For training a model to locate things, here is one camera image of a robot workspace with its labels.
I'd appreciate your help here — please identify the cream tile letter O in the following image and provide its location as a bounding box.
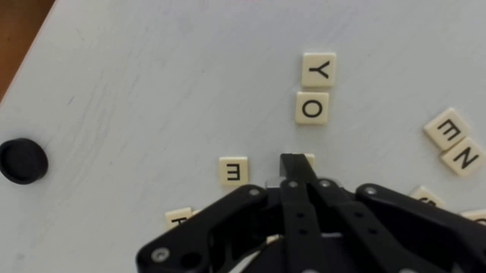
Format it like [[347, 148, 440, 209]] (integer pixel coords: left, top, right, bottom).
[[294, 90, 329, 124]]

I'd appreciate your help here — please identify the cream tile letter Y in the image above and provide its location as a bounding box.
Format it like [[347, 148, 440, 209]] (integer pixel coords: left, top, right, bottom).
[[300, 51, 337, 87]]

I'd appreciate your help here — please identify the black round cap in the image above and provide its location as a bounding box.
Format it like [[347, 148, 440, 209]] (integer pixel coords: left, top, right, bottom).
[[0, 137, 48, 184]]

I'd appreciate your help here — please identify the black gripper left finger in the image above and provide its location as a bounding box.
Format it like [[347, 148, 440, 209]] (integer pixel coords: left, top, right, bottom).
[[135, 184, 282, 273]]

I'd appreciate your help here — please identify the cream tile letter e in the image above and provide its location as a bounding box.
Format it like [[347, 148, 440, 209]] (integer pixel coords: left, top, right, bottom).
[[423, 107, 469, 150], [218, 156, 248, 186]]

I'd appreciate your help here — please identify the cream tile letter N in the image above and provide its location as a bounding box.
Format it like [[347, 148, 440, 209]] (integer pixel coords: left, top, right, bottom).
[[440, 136, 484, 177]]

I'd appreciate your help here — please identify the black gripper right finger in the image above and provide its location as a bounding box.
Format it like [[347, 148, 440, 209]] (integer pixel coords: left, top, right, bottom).
[[280, 153, 486, 273]]

